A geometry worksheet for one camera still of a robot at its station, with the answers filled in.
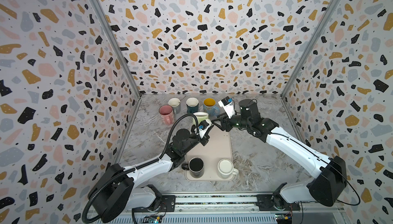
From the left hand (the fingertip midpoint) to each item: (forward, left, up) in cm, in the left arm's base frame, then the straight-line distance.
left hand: (212, 122), depth 74 cm
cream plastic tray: (-12, -3, -3) cm, 13 cm away
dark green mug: (+25, +11, -16) cm, 32 cm away
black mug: (-16, +8, -16) cm, 24 cm away
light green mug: (+4, +5, 0) cm, 7 cm away
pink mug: (+18, +28, -15) cm, 36 cm away
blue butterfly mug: (+22, 0, -15) cm, 27 cm away
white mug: (-16, -7, -18) cm, 25 cm away
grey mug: (+28, +23, -18) cm, 41 cm away
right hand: (+1, -1, +3) cm, 3 cm away
